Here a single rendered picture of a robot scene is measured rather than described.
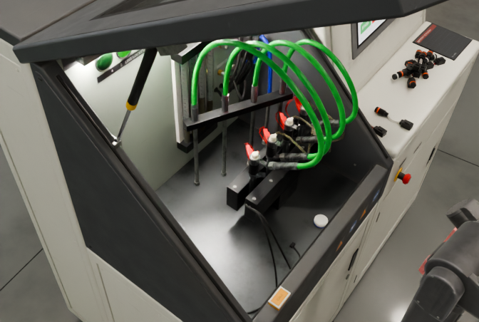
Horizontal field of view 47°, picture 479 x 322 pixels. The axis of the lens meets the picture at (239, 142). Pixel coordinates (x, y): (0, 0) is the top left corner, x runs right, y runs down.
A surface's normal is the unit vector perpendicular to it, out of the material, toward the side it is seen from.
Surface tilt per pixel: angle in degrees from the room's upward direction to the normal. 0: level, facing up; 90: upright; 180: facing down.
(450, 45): 0
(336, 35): 76
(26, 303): 0
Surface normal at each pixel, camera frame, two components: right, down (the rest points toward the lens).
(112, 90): 0.80, 0.46
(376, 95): 0.04, -0.69
